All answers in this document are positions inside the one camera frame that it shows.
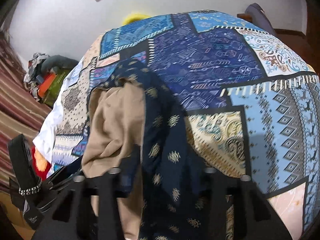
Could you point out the red plush toy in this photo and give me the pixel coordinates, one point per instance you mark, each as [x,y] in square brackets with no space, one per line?
[40,165]

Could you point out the grey blue backpack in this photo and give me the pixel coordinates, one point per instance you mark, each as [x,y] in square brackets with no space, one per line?
[259,18]

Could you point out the yellow blanket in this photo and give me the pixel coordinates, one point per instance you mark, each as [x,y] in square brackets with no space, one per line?
[134,17]

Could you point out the striped red beige curtain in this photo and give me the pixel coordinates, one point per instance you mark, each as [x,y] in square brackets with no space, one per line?
[20,112]

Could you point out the orange box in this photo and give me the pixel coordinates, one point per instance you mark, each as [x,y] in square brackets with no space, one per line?
[43,87]

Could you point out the grey bolster pillow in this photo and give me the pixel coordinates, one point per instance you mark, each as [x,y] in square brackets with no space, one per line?
[59,62]

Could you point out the white pillow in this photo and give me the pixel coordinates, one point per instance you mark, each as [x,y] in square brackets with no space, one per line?
[44,141]

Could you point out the navy patterned hooded sweater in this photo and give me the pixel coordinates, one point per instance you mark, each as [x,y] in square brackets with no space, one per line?
[173,198]

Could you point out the blue patchwork quilt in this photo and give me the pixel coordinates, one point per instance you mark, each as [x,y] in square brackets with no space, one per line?
[250,104]

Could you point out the black phone on mount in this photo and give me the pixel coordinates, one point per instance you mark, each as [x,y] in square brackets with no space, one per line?
[25,189]

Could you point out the pile of clutter clothes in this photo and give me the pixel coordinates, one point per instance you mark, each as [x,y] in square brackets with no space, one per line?
[33,77]

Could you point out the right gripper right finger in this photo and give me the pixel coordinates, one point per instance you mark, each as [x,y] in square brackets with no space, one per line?
[253,215]

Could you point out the green storage box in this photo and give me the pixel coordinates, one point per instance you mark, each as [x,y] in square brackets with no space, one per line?
[53,91]

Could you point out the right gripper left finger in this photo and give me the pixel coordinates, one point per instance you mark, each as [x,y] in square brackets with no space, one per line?
[86,209]

